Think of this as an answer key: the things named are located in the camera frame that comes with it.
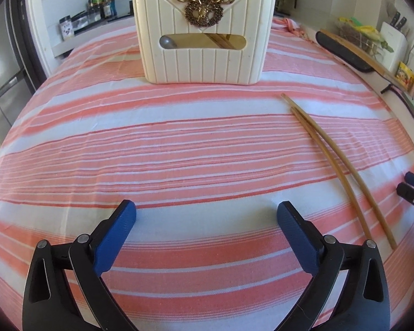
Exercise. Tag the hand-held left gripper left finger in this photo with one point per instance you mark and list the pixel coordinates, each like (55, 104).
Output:
(115, 238)

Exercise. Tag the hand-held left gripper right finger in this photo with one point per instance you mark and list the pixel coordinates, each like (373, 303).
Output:
(296, 238)

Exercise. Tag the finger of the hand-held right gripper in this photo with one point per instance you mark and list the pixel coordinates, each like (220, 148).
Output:
(412, 193)

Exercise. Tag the wooden chopstick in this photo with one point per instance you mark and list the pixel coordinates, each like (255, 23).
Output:
(390, 238)
(294, 111)

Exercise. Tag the white ribbed utensil holder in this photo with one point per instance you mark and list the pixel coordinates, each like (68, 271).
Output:
(200, 65)

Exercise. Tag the metal spoon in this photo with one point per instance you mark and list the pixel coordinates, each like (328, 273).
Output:
(167, 42)

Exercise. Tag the yellow printed packet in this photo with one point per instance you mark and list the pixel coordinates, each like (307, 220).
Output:
(405, 74)

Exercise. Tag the pink white striped tablecloth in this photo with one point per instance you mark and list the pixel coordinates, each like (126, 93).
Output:
(193, 144)

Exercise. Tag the wooden cutting board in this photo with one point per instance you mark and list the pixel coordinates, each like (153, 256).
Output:
(372, 60)

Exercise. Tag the white knife block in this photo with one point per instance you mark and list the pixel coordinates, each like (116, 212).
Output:
(395, 48)

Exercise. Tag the black padded mat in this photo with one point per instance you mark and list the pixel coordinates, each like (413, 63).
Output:
(341, 51)

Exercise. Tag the grey refrigerator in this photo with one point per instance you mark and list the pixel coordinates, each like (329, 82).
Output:
(7, 69)

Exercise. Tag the spice jar with black lid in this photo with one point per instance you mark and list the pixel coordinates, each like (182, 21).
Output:
(66, 27)

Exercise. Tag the glass french press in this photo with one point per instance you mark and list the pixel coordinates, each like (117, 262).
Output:
(285, 1)

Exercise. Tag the blue label bottle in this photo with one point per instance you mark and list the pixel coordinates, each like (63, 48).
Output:
(109, 5)

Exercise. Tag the dark sauce bottle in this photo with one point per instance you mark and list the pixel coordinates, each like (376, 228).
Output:
(96, 5)

